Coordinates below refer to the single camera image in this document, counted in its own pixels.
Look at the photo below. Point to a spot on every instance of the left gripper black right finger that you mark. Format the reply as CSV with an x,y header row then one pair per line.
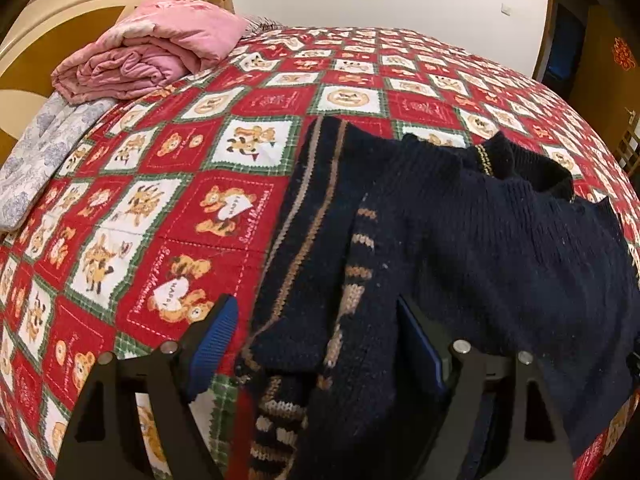
x,y
481,416

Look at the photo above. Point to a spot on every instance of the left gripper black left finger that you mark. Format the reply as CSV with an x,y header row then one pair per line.
x,y
126,405

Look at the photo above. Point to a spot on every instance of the navy patterned knit sweater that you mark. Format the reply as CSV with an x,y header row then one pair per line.
x,y
491,242

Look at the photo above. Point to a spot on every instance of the red patchwork bear bedspread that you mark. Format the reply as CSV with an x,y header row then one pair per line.
x,y
170,200

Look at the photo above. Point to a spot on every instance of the wooden chair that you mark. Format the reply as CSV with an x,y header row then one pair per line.
x,y
627,152

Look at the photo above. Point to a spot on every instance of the grey floral pillow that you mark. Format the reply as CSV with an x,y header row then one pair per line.
x,y
44,145

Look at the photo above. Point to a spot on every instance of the brown wooden door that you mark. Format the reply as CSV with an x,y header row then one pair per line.
x,y
576,62

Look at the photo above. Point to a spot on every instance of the red door decoration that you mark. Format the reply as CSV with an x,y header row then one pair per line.
x,y
622,54

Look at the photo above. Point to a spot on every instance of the folded pink quilt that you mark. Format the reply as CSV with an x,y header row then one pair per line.
x,y
159,42

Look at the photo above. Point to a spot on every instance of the cream and gold headboard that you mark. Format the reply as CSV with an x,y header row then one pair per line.
x,y
44,33

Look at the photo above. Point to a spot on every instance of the white wall switch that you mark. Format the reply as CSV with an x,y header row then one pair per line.
x,y
506,9

